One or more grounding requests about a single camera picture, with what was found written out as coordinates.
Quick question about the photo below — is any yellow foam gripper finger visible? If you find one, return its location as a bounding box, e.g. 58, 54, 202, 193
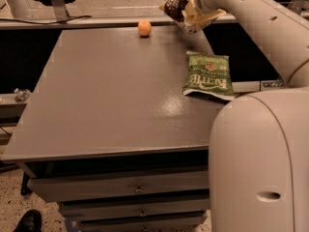
182, 0, 226, 24

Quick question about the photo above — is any brown sea salt chip bag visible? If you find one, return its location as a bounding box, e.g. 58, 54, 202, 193
159, 0, 212, 34

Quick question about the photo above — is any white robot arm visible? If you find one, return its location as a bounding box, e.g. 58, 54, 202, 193
195, 0, 309, 232

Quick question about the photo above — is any green kettle chip bag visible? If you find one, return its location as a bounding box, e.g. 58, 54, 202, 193
183, 51, 235, 101

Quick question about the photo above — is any orange fruit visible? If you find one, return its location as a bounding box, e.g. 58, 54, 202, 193
137, 19, 152, 37

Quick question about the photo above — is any grey side ledge right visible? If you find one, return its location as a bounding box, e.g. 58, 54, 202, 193
232, 79, 284, 93

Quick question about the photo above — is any crumpled clear plastic wrapper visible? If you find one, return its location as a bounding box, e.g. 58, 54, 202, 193
14, 88, 31, 102

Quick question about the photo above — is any grey bottom drawer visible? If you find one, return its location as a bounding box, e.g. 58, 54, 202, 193
78, 212, 206, 232

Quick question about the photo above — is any grey drawer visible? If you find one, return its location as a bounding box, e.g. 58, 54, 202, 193
60, 195, 210, 220
78, 212, 206, 232
28, 170, 209, 202

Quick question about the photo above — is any grey middle drawer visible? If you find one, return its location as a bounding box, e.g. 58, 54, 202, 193
60, 195, 210, 220

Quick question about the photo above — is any grey top drawer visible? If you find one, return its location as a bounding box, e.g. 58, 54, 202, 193
28, 170, 209, 202

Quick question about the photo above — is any black shoe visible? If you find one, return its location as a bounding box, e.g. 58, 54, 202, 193
14, 210, 42, 232

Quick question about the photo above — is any grey metal rail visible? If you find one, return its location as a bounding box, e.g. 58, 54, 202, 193
0, 14, 237, 30

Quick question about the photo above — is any black cable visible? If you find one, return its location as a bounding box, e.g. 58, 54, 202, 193
0, 14, 93, 26

